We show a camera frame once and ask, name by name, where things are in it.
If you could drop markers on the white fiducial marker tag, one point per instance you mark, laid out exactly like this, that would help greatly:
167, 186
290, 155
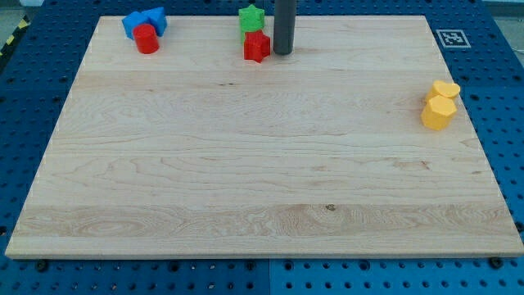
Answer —
453, 38

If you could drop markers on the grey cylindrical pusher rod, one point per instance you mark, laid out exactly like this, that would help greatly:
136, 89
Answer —
284, 26

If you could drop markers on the yellow hexagon block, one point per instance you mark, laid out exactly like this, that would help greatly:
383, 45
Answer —
438, 113

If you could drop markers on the green star block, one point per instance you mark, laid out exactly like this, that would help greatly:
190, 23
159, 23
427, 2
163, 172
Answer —
251, 19

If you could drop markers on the red cylinder block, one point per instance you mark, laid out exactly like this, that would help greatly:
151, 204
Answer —
145, 38

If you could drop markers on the blue triangle block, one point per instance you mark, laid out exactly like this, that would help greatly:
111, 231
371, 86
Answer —
157, 18

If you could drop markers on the yellow heart block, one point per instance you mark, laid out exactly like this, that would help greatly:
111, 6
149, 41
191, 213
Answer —
442, 91

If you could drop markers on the blue cube block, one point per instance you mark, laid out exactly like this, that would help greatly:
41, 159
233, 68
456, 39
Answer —
132, 20

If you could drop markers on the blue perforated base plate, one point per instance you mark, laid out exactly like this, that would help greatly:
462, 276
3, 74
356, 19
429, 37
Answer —
36, 80

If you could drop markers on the light wooden board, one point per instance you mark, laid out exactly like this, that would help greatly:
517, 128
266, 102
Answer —
194, 152

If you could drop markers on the red star block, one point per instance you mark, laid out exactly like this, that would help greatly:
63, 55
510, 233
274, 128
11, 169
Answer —
256, 46

